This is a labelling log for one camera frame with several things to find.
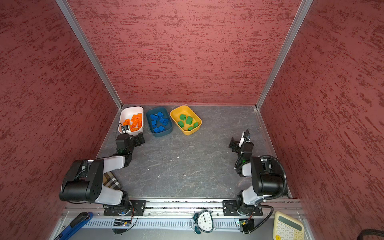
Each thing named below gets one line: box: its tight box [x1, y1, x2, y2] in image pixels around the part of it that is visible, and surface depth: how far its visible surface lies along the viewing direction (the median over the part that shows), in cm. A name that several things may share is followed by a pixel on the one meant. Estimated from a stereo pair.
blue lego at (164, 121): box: [160, 118, 169, 126], surface depth 112 cm
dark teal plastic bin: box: [146, 106, 173, 138], surface depth 109 cm
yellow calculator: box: [273, 211, 305, 240], surface depth 69 cm
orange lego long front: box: [133, 119, 142, 127], surface depth 109 cm
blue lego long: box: [150, 114, 159, 121], surface depth 112 cm
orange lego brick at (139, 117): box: [137, 113, 143, 124], surface depth 115 cm
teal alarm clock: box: [193, 210, 216, 235], surface depth 68 cm
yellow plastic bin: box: [170, 105, 203, 136], surface depth 112 cm
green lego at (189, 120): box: [186, 116, 193, 125], surface depth 112 cm
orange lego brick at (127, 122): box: [122, 118, 131, 126], surface depth 112 cm
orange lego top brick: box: [130, 114, 138, 122], surface depth 111 cm
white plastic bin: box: [118, 106, 144, 136], surface depth 113 cm
